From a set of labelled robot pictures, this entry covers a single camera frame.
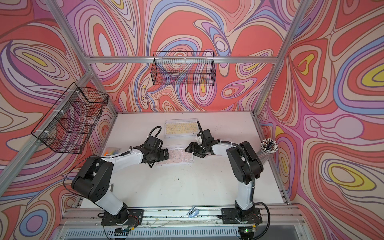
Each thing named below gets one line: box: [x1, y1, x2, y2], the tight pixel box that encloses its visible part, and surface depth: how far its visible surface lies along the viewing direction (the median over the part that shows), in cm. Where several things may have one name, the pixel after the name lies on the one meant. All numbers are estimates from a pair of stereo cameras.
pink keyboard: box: [155, 148, 194, 166], surface depth 95 cm
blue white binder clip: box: [186, 205, 200, 218], surface depth 75 cm
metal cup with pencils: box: [256, 138, 279, 164], surface depth 82 cm
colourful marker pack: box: [104, 147, 122, 157], surface depth 100 cm
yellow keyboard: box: [164, 118, 199, 139], surface depth 109 cm
